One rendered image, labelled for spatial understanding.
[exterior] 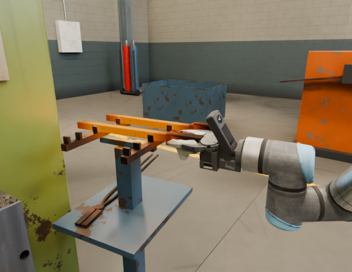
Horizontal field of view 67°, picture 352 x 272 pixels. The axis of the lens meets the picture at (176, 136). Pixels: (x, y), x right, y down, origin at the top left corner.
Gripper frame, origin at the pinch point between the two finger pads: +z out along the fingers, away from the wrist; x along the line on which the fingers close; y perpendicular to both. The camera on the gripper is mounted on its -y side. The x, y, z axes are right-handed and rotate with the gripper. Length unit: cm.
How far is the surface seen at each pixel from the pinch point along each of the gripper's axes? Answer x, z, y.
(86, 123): -3.4, 32.1, -1.7
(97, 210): -16.1, 22.5, 22.6
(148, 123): 8.7, 15.5, 1.8
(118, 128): -3.0, 18.8, -1.2
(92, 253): 16, 81, 106
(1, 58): -17, 42, -26
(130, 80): 548, 448, 155
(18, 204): -35.4, 25.6, 5.3
